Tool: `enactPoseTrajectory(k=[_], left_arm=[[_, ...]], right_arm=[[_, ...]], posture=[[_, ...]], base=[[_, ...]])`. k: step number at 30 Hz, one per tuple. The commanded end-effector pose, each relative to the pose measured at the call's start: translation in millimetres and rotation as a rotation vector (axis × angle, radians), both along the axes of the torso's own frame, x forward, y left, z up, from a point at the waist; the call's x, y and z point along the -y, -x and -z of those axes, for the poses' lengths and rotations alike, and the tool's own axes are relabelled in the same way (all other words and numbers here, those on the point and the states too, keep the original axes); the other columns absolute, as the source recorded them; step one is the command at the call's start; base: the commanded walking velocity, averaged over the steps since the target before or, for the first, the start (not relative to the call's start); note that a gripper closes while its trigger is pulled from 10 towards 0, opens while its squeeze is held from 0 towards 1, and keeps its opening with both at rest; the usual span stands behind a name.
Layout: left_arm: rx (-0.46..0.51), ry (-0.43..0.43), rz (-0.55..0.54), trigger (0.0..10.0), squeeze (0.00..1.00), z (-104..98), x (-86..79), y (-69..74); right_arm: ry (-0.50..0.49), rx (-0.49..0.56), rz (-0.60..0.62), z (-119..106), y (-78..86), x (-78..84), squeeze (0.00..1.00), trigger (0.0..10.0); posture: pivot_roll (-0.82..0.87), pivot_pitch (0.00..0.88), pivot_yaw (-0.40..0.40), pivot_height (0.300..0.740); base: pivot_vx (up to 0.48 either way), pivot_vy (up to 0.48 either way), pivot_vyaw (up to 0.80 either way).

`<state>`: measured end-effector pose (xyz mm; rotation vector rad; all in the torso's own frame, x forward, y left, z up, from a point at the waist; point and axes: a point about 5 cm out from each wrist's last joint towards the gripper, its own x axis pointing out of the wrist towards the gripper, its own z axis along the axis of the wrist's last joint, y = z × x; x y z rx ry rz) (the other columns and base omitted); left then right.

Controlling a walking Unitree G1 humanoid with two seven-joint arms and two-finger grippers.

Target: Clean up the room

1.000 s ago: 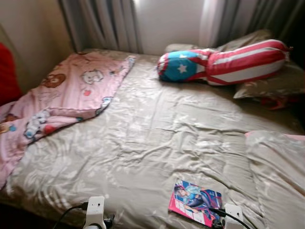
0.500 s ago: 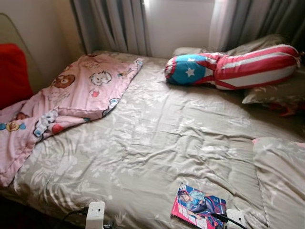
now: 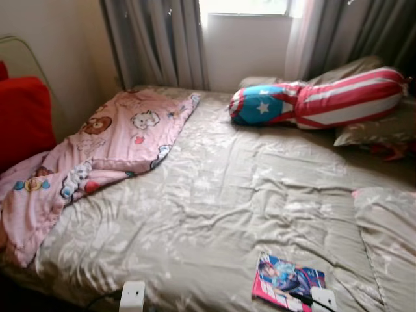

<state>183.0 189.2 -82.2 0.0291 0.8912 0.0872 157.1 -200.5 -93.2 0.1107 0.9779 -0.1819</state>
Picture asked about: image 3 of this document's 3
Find bright window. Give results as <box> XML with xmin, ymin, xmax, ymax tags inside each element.
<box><xmin>198</xmin><ymin>0</ymin><xmax>293</xmax><ymax>16</ymax></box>

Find red crumpled cloth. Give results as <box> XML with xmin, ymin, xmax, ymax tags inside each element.
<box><xmin>374</xmin><ymin>142</ymin><xmax>410</xmax><ymax>162</ymax></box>

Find grey pleated curtain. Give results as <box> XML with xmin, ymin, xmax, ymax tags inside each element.
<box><xmin>285</xmin><ymin>0</ymin><xmax>416</xmax><ymax>82</ymax></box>
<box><xmin>99</xmin><ymin>0</ymin><xmax>210</xmax><ymax>92</ymax></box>

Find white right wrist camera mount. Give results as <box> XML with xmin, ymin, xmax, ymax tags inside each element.
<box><xmin>311</xmin><ymin>287</ymin><xmax>337</xmax><ymax>312</ymax></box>

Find beige floral pillow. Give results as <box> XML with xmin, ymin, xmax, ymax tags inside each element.
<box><xmin>239</xmin><ymin>55</ymin><xmax>416</xmax><ymax>148</ymax></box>

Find colourful anime magazine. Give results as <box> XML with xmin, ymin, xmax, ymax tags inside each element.
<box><xmin>252</xmin><ymin>253</ymin><xmax>327</xmax><ymax>312</ymax></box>

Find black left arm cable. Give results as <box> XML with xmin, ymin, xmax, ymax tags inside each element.
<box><xmin>84</xmin><ymin>294</ymin><xmax>123</xmax><ymax>311</ymax></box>

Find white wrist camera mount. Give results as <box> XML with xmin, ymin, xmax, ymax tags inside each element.
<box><xmin>311</xmin><ymin>287</ymin><xmax>337</xmax><ymax>312</ymax></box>
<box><xmin>119</xmin><ymin>280</ymin><xmax>146</xmax><ymax>312</ymax></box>

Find large red covered mattress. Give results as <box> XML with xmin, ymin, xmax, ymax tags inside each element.
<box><xmin>0</xmin><ymin>76</ymin><xmax>58</xmax><ymax>173</ymax></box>

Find beige pillow with pink edge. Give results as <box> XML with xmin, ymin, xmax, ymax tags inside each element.
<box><xmin>351</xmin><ymin>187</ymin><xmax>416</xmax><ymax>312</ymax></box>

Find pink cartoon print blanket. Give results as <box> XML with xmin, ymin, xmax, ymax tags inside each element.
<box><xmin>0</xmin><ymin>89</ymin><xmax>201</xmax><ymax>268</ymax></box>

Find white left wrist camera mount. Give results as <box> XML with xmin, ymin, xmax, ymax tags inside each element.
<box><xmin>119</xmin><ymin>280</ymin><xmax>146</xmax><ymax>312</ymax></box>

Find beige floral bedspread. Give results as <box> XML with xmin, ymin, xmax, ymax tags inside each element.
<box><xmin>0</xmin><ymin>84</ymin><xmax>416</xmax><ymax>312</ymax></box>

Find flag print bolster pillow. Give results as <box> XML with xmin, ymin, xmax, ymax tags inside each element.
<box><xmin>227</xmin><ymin>67</ymin><xmax>409</xmax><ymax>129</ymax></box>

